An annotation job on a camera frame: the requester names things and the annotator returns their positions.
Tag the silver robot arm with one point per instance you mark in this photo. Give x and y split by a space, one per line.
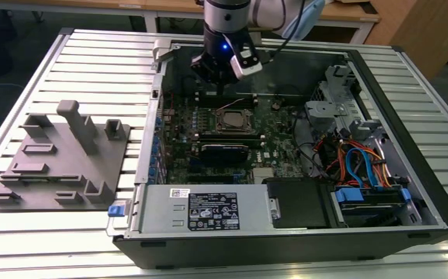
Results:
228 14

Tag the CPU socket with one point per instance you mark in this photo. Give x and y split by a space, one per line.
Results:
218 131

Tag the round coin battery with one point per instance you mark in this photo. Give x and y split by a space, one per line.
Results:
277 104

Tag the white framed desk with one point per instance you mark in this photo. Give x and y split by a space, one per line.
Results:
150 20

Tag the short graphics card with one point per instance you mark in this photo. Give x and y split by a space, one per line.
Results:
224 155

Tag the green motherboard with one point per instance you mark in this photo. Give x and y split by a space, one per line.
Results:
285 145

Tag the silver metal drive cage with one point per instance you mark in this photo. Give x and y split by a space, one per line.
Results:
344 98

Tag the wooden top desk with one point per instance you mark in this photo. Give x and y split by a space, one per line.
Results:
348 13

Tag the small silver heat sink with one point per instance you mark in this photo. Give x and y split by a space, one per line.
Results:
264 172

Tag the grey parts rack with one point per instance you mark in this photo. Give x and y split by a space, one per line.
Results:
73 162

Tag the silver power supply unit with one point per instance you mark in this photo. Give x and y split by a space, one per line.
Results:
161 209

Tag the black plastic shroud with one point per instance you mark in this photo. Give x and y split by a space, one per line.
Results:
301 203

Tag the wooden cabinet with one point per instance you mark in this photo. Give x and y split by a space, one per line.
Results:
422 29

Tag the blue plastic latch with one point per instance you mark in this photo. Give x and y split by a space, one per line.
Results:
115 211

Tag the hard disk in blue carrier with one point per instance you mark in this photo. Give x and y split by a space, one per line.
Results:
349 194

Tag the black grey PC case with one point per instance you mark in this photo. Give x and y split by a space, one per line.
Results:
246 250

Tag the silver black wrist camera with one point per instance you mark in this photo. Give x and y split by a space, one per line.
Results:
249 65

